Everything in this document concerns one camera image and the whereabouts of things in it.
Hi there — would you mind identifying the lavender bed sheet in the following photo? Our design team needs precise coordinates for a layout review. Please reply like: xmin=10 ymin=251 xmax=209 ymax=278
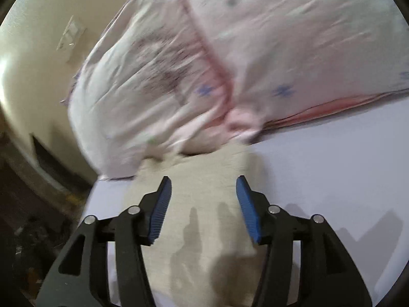
xmin=79 ymin=97 xmax=409 ymax=307

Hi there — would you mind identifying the beige knitted garment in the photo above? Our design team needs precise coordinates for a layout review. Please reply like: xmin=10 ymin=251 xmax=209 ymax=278
xmin=124 ymin=143 xmax=265 ymax=306

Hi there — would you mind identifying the white floral pillow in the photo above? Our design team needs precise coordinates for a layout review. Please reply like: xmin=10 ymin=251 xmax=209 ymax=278
xmin=66 ymin=0 xmax=232 ymax=179

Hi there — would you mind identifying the pink floral quilt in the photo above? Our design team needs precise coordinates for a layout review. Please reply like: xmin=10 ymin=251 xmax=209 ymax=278
xmin=178 ymin=0 xmax=408 ymax=141

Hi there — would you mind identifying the white wall switch plate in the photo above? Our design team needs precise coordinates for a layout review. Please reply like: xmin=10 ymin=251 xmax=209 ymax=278
xmin=56 ymin=15 xmax=87 ymax=62

